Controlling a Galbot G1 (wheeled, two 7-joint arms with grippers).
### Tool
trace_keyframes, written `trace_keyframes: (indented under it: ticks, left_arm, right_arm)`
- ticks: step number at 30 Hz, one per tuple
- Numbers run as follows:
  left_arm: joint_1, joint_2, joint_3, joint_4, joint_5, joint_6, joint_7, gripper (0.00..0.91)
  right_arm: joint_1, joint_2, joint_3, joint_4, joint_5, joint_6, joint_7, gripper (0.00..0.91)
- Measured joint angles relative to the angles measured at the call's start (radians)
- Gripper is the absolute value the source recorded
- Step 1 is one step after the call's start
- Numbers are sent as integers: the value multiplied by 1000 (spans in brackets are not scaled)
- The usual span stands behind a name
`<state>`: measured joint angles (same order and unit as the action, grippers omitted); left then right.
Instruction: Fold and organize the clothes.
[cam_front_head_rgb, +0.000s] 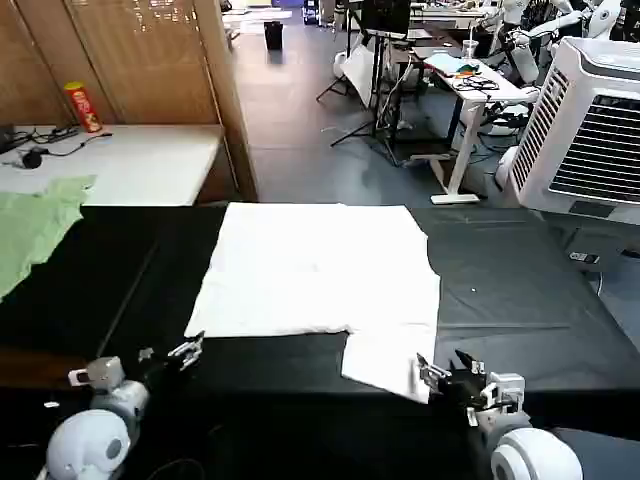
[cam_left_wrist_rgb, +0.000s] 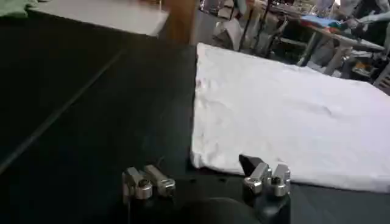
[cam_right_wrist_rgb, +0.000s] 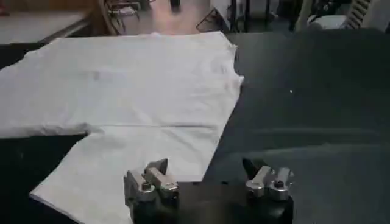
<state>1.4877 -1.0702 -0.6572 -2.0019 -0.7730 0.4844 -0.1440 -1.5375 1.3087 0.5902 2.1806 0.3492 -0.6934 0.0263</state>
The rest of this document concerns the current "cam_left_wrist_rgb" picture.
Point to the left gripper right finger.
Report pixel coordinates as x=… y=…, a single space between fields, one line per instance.
x=262 y=176

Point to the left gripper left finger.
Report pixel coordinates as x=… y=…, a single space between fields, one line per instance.
x=143 y=184

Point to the white printed t-shirt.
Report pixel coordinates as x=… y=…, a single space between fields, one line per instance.
x=289 y=115

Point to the black tablecloth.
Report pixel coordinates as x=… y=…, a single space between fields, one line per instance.
x=91 y=106

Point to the white leaning board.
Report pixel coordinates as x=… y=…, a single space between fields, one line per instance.
x=228 y=33

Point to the white standing desk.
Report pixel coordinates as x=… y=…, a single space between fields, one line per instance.
x=344 y=41

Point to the colourful cloth pile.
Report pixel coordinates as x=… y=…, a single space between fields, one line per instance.
x=320 y=22

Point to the white side table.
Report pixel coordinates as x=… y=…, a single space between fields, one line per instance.
x=100 y=13

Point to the light green cloth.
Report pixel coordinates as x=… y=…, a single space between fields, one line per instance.
x=15 y=6

